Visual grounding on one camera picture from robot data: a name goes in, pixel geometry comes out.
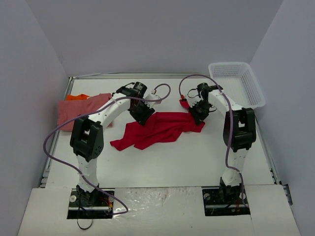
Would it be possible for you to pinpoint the red t-shirt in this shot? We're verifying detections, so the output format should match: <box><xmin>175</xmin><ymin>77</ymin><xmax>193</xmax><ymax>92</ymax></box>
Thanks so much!
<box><xmin>110</xmin><ymin>112</ymin><xmax>205</xmax><ymax>151</ymax></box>

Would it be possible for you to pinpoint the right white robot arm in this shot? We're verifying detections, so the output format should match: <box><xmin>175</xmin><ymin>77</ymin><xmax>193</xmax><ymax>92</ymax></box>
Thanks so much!
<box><xmin>182</xmin><ymin>83</ymin><xmax>256</xmax><ymax>203</ymax></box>

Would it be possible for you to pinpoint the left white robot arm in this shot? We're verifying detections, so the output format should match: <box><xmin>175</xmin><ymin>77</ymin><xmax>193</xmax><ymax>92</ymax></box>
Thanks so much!
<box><xmin>70</xmin><ymin>82</ymin><xmax>160</xmax><ymax>206</ymax></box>

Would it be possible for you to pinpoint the white plastic basket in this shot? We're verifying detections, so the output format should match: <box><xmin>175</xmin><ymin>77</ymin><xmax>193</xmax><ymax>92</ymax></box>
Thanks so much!
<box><xmin>208</xmin><ymin>62</ymin><xmax>266</xmax><ymax>109</ymax></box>

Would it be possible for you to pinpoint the orange folded t-shirt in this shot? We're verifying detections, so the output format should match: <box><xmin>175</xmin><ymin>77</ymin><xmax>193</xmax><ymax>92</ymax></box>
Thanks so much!
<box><xmin>66</xmin><ymin>94</ymin><xmax>90</xmax><ymax>101</ymax></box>

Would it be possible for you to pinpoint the pink folded t-shirt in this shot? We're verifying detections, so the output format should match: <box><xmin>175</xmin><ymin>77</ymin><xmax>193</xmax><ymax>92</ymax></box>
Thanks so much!
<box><xmin>57</xmin><ymin>93</ymin><xmax>112</xmax><ymax>125</ymax></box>

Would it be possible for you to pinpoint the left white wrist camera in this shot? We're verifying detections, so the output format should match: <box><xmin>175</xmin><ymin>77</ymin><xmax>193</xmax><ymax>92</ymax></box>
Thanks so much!
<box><xmin>144</xmin><ymin>93</ymin><xmax>162</xmax><ymax>108</ymax></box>

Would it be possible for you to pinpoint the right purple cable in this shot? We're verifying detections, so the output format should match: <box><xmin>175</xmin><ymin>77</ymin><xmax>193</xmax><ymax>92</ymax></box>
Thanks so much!
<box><xmin>178</xmin><ymin>74</ymin><xmax>248</xmax><ymax>207</ymax></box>

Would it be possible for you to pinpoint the purple cable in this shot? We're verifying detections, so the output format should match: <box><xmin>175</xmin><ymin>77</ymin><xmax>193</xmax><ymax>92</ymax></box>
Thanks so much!
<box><xmin>178</xmin><ymin>74</ymin><xmax>248</xmax><ymax>207</ymax></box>
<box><xmin>43</xmin><ymin>84</ymin><xmax>172</xmax><ymax>217</ymax></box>

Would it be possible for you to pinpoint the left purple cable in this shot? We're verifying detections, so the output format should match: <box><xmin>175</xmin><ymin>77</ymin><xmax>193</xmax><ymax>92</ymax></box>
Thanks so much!
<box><xmin>43</xmin><ymin>84</ymin><xmax>172</xmax><ymax>217</ymax></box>

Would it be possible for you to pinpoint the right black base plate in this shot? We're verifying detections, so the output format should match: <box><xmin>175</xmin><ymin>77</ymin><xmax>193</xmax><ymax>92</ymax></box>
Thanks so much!
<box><xmin>202</xmin><ymin>187</ymin><xmax>251</xmax><ymax>217</ymax></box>

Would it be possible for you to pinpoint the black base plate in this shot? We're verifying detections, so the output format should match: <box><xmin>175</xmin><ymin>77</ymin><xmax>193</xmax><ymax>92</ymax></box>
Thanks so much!
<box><xmin>67</xmin><ymin>189</ymin><xmax>114</xmax><ymax>219</ymax></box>
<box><xmin>202</xmin><ymin>187</ymin><xmax>251</xmax><ymax>217</ymax></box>

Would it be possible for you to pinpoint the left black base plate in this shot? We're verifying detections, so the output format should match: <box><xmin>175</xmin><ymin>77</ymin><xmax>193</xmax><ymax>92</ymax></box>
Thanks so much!
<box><xmin>67</xmin><ymin>189</ymin><xmax>114</xmax><ymax>219</ymax></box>

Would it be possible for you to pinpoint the black cable loop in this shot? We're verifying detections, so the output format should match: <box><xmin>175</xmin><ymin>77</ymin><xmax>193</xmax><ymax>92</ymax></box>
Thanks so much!
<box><xmin>76</xmin><ymin>217</ymin><xmax>94</xmax><ymax>231</ymax></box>

